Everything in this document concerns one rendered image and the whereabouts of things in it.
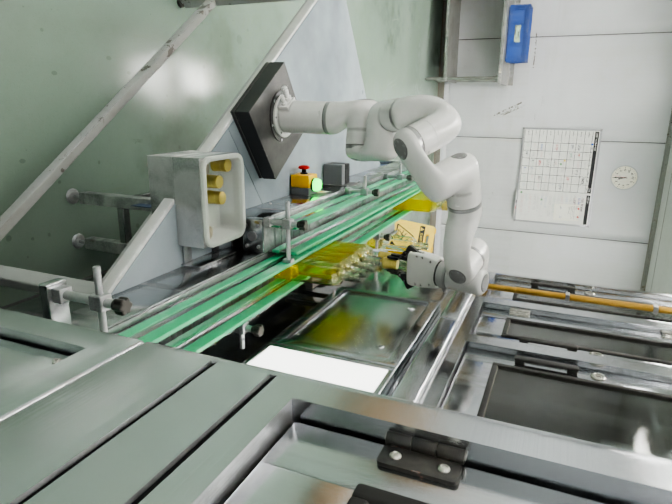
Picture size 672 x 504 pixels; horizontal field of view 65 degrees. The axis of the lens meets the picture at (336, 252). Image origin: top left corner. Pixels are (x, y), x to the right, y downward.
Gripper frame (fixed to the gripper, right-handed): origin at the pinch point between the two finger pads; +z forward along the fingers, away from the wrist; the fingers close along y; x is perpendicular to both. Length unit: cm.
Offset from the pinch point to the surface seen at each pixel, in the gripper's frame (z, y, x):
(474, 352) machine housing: -30.2, -17.2, 7.3
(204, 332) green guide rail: 11, -5, 63
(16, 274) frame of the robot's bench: 59, 3, 82
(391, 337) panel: -12.9, -13.2, 21.1
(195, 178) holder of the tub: 24, 28, 53
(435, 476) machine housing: -66, 18, 102
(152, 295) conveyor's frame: 17, 5, 71
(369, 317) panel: -0.7, -13.0, 13.7
